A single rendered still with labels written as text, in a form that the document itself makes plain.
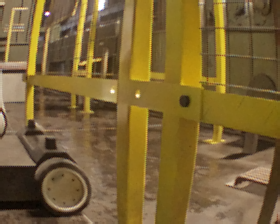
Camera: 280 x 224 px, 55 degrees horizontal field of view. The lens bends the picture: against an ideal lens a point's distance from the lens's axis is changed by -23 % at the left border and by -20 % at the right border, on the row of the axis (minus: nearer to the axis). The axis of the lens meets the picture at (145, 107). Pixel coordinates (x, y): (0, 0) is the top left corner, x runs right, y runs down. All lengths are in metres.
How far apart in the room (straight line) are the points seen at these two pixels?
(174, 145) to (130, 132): 0.15
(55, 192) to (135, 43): 0.51
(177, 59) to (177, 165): 0.18
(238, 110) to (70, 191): 0.65
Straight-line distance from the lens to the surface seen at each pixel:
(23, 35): 5.21
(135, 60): 0.69
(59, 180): 0.95
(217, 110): 0.49
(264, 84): 2.44
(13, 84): 4.38
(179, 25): 0.57
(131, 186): 0.74
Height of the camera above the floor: 0.46
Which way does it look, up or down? 6 degrees down
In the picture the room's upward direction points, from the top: 3 degrees clockwise
